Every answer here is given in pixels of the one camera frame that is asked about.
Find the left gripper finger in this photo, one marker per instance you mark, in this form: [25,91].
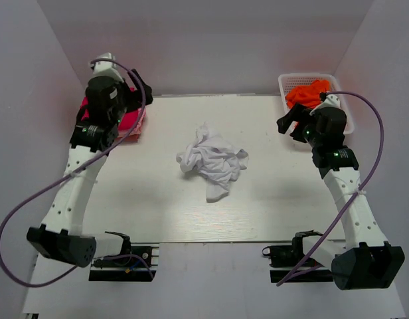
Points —
[142,92]
[132,99]

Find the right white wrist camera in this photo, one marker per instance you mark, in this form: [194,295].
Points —
[327,100]

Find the white t shirt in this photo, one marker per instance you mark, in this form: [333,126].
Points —
[215,159]

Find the white plastic basket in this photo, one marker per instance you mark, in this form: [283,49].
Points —
[289,81]

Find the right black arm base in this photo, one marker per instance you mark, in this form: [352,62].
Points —
[284,257]

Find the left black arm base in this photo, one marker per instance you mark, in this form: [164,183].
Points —
[139,266]

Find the orange t shirt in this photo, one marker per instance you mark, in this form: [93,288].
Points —
[307,95]

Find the folded magenta t shirt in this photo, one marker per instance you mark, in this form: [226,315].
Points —
[127,121]

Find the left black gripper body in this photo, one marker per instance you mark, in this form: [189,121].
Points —
[118,111]

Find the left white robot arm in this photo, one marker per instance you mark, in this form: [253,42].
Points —
[60,237]

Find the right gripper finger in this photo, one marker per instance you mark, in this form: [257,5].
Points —
[298,113]
[297,133]

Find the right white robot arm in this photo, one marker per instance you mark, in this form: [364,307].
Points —
[353,248]

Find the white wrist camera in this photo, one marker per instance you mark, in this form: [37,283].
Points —
[327,100]
[104,68]

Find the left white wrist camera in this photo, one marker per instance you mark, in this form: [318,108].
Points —
[104,68]

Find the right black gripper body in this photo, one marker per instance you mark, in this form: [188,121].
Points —
[310,133]

